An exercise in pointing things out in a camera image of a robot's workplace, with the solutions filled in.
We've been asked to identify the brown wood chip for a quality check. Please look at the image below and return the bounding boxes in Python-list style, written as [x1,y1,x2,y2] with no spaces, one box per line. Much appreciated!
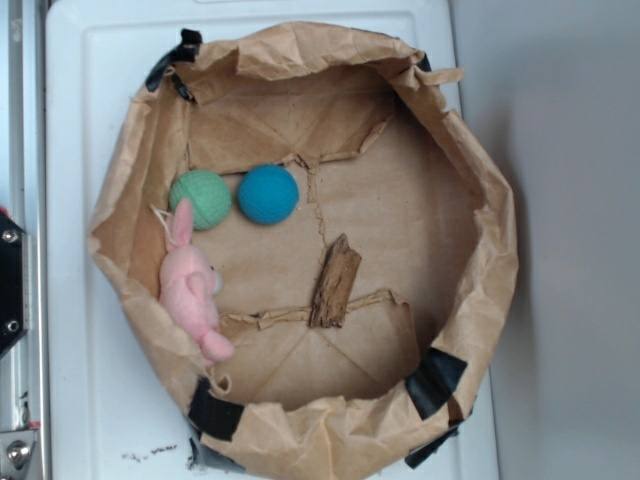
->
[308,233,362,328]

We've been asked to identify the brown paper bag bin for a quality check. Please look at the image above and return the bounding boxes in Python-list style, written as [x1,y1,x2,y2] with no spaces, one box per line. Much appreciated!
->
[88,22,518,479]

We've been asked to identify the blue textured ball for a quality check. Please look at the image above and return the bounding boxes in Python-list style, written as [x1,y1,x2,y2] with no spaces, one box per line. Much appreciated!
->
[237,165,299,225]

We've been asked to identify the green textured ball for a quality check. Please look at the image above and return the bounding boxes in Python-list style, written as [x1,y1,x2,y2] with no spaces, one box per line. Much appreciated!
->
[169,169,232,231]

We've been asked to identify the pink plush bunny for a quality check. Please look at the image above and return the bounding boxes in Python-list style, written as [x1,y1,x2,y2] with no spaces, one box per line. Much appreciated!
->
[153,198,235,365]

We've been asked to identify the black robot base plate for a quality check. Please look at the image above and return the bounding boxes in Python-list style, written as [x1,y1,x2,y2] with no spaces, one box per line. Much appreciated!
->
[0,210,26,357]

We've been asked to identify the metal frame rail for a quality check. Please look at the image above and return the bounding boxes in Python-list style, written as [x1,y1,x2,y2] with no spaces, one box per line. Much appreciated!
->
[1,1,52,479]

